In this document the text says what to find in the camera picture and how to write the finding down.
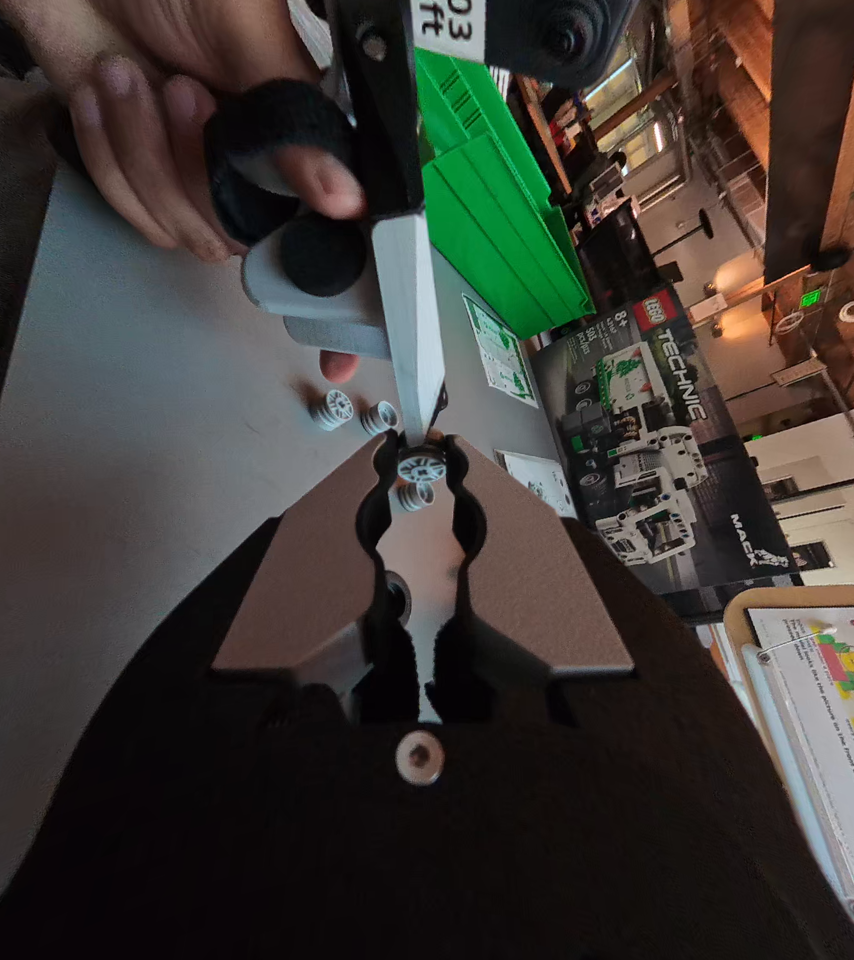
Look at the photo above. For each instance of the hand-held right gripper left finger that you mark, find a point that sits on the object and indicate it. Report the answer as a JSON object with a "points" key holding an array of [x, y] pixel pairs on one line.
{"points": [[299, 592]]}

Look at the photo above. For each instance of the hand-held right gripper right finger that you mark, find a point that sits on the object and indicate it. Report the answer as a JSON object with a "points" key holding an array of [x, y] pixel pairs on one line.
{"points": [[539, 592]]}

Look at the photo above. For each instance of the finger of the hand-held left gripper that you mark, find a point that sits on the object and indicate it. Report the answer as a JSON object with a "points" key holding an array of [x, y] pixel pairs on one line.
{"points": [[412, 322]]}

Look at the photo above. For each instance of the grey lego wheel rim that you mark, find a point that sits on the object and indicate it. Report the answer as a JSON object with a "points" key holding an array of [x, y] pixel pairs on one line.
{"points": [[378, 418], [421, 466], [415, 497], [333, 410]]}

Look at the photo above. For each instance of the lego truck set box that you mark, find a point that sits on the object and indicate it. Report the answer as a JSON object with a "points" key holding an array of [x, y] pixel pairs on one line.
{"points": [[659, 450]]}

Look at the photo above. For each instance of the person's left hand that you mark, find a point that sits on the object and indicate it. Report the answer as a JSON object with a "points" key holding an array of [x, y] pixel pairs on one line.
{"points": [[172, 60]]}

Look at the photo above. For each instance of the green white instruction sheet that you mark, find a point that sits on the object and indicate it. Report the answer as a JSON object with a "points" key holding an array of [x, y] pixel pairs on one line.
{"points": [[502, 352]]}

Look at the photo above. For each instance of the green plastic bin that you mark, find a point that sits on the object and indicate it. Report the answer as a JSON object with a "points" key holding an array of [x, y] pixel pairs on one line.
{"points": [[502, 225]]}

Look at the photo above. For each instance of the black round bar table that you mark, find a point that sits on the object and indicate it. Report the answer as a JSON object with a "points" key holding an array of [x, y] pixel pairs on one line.
{"points": [[685, 232]]}

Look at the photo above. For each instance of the wooden board with instructions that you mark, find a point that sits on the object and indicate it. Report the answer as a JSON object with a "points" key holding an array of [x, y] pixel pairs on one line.
{"points": [[831, 712]]}

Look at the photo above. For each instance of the green exit sign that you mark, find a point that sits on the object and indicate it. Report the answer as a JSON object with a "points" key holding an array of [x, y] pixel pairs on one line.
{"points": [[813, 298]]}

